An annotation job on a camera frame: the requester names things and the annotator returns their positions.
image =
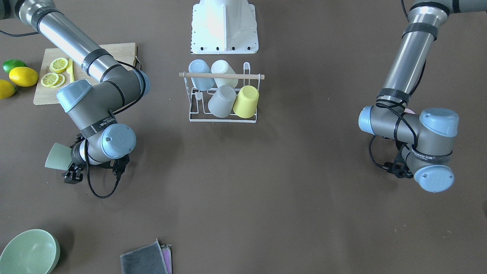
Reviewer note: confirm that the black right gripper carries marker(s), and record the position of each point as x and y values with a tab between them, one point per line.
73	174

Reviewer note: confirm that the green cup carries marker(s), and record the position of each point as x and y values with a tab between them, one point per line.
59	157

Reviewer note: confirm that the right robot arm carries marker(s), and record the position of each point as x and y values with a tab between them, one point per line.
102	140

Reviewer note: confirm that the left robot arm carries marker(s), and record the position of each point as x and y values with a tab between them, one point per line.
424	139

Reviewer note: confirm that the grey cup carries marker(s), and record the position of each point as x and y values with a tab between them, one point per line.
221	103

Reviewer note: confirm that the white cup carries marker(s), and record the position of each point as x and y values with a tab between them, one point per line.
222	66

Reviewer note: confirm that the yellow cup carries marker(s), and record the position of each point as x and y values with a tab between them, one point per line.
245	105

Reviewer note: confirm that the green bowl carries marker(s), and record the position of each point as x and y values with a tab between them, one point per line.
32	252

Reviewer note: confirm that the lemon slice lower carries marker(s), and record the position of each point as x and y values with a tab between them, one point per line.
53	80

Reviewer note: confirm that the lemon slice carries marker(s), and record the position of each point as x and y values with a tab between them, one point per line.
53	80
58	65

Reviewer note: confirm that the yellow plastic knife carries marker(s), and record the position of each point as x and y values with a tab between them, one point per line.
70	70

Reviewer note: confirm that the yellow lemon front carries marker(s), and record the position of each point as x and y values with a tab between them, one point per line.
7	89

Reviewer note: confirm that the lemon slice upper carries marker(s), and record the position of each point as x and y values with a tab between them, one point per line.
58	65

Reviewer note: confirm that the wooden cutting board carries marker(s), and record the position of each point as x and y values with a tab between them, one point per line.
125	52

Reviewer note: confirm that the yellow lemon near board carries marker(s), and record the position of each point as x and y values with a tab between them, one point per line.
23	76

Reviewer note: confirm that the grey folded cloth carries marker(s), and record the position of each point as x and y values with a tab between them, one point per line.
150	259

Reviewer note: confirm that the green lime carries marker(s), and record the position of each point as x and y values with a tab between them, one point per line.
10	64

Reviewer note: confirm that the white wire cup holder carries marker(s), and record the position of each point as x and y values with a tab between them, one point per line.
200	87

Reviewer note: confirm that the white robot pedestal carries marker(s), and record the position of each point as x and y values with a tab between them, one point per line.
224	27

